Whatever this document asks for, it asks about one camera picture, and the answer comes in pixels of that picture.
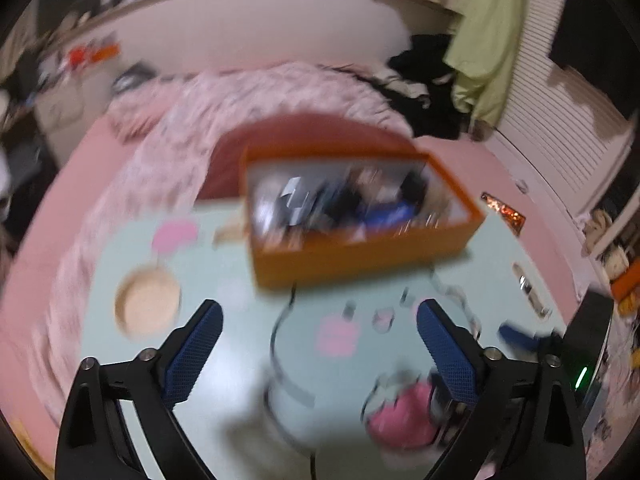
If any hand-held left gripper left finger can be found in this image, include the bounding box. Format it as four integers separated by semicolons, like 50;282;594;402
54;299;224;480

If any metal table latch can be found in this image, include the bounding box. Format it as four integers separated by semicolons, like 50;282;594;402
512;262;551;318

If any orange shelf item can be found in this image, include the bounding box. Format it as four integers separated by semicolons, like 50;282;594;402
610;260;640;306

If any orange cardboard box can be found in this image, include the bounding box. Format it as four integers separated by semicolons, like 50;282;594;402
240;147;486;288

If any dark bundle on bed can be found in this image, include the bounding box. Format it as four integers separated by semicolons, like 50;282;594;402
112;62;156;93

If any beige plush toy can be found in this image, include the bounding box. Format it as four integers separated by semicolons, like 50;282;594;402
582;207;616;256

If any pile of black clothes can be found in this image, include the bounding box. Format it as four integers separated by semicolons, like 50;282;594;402
372;34;476;141

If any pink floral blanket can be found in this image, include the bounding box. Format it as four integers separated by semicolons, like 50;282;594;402
30;60;416;411

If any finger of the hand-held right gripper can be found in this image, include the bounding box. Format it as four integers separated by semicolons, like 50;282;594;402
498;322;556;356

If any white nightstand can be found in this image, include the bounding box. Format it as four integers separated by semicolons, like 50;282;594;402
35;30;123;161

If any black hanging garment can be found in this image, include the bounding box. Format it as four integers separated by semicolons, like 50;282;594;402
550;0;640;121

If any white curved headboard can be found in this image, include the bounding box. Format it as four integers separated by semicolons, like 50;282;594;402
50;0;461;91

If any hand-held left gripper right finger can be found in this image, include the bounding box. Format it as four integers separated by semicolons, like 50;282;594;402
416;298;587;480

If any white louvered door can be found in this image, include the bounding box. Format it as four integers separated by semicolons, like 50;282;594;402
492;0;636;211

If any light green hanging garment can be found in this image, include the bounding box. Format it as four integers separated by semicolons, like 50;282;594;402
445;0;538;126

